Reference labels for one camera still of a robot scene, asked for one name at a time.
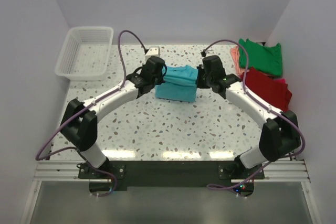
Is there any pink folded t shirt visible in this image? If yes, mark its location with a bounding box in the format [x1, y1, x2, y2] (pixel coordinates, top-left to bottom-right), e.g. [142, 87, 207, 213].
[230, 46, 245, 78]

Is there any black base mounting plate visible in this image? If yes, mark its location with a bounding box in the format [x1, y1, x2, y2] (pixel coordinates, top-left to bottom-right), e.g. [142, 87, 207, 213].
[77, 161, 265, 193]

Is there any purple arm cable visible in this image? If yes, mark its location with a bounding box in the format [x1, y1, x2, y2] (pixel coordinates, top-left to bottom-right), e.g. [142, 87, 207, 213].
[35, 29, 148, 198]
[200, 39, 307, 196]

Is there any turquoise t shirt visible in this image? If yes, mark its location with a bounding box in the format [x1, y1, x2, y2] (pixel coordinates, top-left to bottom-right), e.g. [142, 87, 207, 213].
[155, 65, 198, 102]

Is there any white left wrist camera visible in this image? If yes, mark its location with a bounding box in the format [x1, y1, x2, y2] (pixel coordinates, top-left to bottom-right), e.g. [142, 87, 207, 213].
[145, 46, 160, 58]

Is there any white plastic basket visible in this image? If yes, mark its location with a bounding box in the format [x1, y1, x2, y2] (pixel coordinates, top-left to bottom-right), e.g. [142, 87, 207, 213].
[55, 26, 113, 81]

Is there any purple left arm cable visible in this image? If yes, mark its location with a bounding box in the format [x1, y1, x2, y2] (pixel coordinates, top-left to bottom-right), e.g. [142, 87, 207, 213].
[35, 29, 148, 198]

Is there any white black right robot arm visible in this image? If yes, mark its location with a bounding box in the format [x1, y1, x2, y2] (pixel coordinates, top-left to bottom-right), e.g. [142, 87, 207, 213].
[196, 55, 302, 178]

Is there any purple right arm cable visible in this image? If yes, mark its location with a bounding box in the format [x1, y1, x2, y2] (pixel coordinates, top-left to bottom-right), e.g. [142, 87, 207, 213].
[200, 39, 307, 196]

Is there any red folded t shirt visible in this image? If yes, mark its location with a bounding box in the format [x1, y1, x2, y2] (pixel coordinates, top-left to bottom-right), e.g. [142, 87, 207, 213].
[245, 67, 292, 112]

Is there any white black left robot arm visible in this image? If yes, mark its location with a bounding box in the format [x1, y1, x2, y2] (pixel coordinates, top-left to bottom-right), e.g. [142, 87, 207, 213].
[60, 56, 167, 178]

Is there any green folded t shirt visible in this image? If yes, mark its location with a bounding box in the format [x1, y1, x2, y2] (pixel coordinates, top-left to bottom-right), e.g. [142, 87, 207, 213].
[238, 39, 282, 77]

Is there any aluminium front rail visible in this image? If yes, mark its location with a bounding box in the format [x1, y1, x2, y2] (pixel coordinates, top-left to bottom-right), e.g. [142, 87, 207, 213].
[33, 160, 310, 182]

